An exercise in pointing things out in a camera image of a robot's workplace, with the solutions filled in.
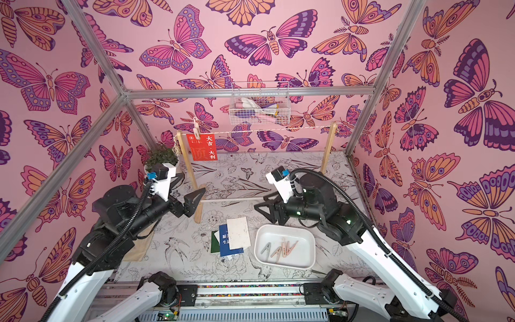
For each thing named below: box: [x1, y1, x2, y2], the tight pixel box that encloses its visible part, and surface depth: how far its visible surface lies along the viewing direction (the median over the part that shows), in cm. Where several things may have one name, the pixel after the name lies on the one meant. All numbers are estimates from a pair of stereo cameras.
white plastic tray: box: [254, 224, 317, 270], surface depth 86 cm
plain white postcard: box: [226, 216, 252, 251], surface depth 90 cm
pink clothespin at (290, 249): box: [285, 240, 300, 256], surface depth 85 cm
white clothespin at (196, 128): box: [193, 116, 201, 141], surface depth 66 cm
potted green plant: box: [143, 144, 180, 174], surface depth 97 cm
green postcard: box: [210, 230, 221, 253], surface depth 88 cm
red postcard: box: [186, 133, 218, 161], surface depth 73 cm
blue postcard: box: [218, 224, 245, 257], surface depth 87 cm
